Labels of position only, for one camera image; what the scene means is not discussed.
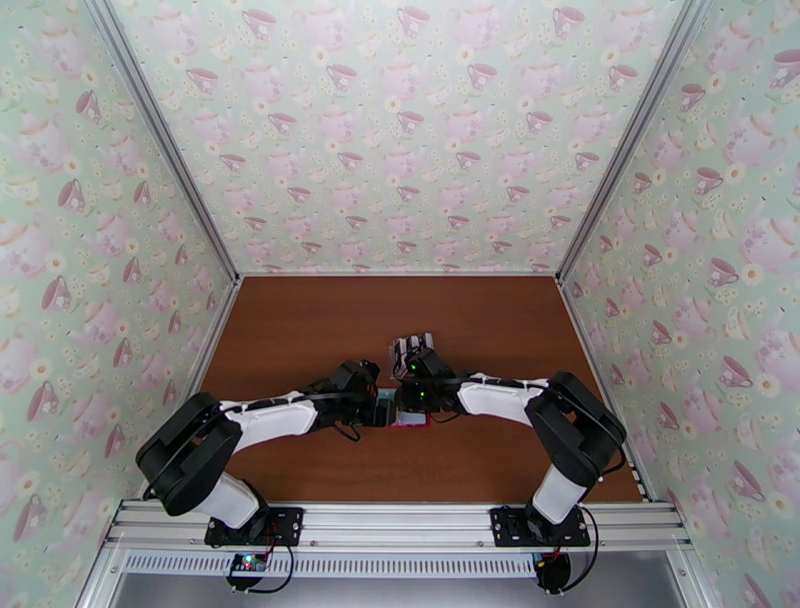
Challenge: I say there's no aluminium table side rail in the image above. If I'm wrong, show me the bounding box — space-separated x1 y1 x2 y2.
140 277 245 501
556 277 654 501

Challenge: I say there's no aluminium front frame rail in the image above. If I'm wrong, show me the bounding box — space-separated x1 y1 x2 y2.
102 499 696 553

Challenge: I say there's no red leather card holder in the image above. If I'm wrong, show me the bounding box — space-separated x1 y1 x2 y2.
390 406 434 434

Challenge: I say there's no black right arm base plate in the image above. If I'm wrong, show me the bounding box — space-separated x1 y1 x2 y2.
489 506 592 548

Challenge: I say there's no aluminium table back rail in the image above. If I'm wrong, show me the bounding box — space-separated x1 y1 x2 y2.
237 269 561 279

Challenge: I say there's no black round controller box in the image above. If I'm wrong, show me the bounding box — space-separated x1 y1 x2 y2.
532 552 573 595

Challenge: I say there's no black looped base cable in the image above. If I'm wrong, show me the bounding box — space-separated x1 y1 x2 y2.
562 506 601 592
249 542 295 594

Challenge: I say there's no perforated metal cable tray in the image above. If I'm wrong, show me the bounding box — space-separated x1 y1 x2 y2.
118 549 540 579

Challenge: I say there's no aluminium corner post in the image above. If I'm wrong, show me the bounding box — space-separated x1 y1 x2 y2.
84 0 244 283
554 0 715 283

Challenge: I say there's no circuit board with green light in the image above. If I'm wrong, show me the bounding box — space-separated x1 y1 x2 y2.
227 552 269 576

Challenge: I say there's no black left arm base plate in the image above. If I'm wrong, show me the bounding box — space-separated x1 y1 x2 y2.
204 506 306 547

